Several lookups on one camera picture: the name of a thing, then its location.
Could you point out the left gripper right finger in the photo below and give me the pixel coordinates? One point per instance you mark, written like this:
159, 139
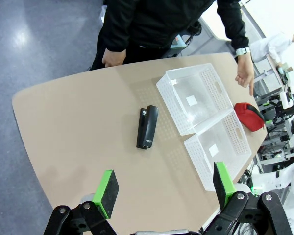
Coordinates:
225, 186

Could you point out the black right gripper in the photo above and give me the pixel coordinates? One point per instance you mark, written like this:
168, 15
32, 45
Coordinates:
278, 110

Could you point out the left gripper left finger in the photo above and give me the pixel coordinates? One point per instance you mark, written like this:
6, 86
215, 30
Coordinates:
107, 191

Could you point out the red zip pouch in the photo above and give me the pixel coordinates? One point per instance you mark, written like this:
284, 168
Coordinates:
247, 117

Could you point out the black stapler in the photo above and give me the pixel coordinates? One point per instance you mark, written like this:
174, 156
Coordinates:
148, 127

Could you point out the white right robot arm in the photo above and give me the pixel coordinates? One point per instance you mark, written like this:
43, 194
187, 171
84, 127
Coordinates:
279, 176

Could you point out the person's right forearm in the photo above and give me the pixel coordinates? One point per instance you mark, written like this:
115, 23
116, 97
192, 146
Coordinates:
115, 39

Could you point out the person's left forearm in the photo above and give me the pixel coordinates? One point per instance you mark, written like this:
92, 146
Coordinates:
238, 36

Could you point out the person's left hand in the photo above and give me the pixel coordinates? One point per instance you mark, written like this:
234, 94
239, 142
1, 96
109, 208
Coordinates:
245, 71

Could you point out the person's right hand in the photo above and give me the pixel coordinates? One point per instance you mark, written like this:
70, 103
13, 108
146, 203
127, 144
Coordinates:
114, 58

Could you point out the white perforated plastic basket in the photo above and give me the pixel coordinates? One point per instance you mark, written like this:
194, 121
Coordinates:
198, 156
183, 115

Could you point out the person in white coat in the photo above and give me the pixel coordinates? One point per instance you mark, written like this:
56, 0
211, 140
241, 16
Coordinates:
272, 46

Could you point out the white wristwatch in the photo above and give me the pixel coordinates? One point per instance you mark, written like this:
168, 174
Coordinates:
242, 51

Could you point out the person in black jacket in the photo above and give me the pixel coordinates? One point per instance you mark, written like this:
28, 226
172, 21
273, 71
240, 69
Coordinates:
156, 19

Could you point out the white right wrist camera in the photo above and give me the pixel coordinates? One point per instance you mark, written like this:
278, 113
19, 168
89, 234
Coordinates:
287, 100

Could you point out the aluminium frame stand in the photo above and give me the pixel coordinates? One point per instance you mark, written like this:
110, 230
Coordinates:
274, 147

